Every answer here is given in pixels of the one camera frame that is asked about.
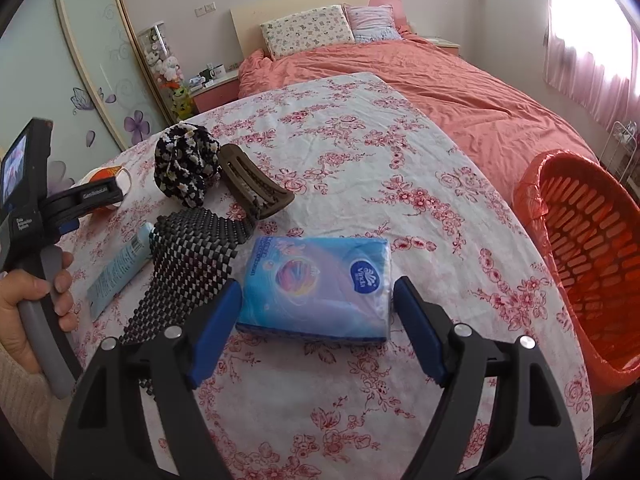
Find red white paper cup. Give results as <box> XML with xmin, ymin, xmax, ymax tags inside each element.
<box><xmin>74</xmin><ymin>165</ymin><xmax>132</xmax><ymax>216</ymax></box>

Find light blue cream tube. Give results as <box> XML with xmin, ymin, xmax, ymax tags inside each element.
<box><xmin>87</xmin><ymin>222</ymin><xmax>154</xmax><ymax>322</ymax></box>

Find black checkered mesh pouch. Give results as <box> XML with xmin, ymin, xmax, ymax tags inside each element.
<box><xmin>119</xmin><ymin>209</ymin><xmax>256</xmax><ymax>396</ymax></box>

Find black floral scrunchie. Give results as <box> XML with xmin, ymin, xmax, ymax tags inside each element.
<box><xmin>154</xmin><ymin>122</ymin><xmax>220</xmax><ymax>208</ymax></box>

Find brown hair claw clip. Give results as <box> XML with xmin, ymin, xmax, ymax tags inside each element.
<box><xmin>218</xmin><ymin>143</ymin><xmax>294</xmax><ymax>220</ymax></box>

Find blue tissue pack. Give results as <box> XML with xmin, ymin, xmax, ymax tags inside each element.
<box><xmin>236</xmin><ymin>236</ymin><xmax>392</xmax><ymax>344</ymax></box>

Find person's left hand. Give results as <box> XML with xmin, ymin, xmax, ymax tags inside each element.
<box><xmin>1</xmin><ymin>252</ymin><xmax>78</xmax><ymax>374</ymax></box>

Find sliding glass wardrobe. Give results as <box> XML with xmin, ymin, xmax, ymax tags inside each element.
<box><xmin>1</xmin><ymin>0</ymin><xmax>167</xmax><ymax>193</ymax></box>

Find plush toy display tube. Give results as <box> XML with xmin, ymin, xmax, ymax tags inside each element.
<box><xmin>138</xmin><ymin>22</ymin><xmax>194</xmax><ymax>122</ymax></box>

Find floral pink tablecloth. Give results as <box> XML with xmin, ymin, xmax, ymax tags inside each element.
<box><xmin>0</xmin><ymin>71</ymin><xmax>594</xmax><ymax>480</ymax></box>

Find pink left nightstand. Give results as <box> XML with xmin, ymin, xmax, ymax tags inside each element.
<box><xmin>192</xmin><ymin>70</ymin><xmax>240</xmax><ymax>114</ymax></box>

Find orange plastic laundry basket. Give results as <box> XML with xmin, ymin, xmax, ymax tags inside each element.
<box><xmin>512</xmin><ymin>150</ymin><xmax>639</xmax><ymax>394</ymax></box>

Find white mug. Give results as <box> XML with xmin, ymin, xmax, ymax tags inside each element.
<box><xmin>207</xmin><ymin>63</ymin><xmax>227</xmax><ymax>79</ymax></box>

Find salmon pink duvet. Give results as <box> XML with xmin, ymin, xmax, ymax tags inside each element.
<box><xmin>239</xmin><ymin>32</ymin><xmax>596</xmax><ymax>200</ymax></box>

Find pink window curtain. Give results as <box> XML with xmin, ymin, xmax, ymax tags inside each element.
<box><xmin>544</xmin><ymin>30</ymin><xmax>639</xmax><ymax>130</ymax></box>

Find floral print pillow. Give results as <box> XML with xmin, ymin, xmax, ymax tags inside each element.
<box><xmin>260</xmin><ymin>4</ymin><xmax>355</xmax><ymax>60</ymax></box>

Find beige pink headboard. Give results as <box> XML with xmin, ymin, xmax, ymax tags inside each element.
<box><xmin>229</xmin><ymin>0</ymin><xmax>414</xmax><ymax>61</ymax></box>

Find pink striped pillow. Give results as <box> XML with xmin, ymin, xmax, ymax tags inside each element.
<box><xmin>343</xmin><ymin>4</ymin><xmax>401</xmax><ymax>44</ymax></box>

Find right nightstand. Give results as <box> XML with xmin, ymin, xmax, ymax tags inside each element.
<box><xmin>427</xmin><ymin>37</ymin><xmax>460</xmax><ymax>56</ymax></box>

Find white wall power outlet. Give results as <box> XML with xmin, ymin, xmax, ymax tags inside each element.
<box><xmin>194</xmin><ymin>2</ymin><xmax>217</xmax><ymax>18</ymax></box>

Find white wire rack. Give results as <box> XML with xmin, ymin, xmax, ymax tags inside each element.
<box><xmin>599</xmin><ymin>120</ymin><xmax>639</xmax><ymax>184</ymax></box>

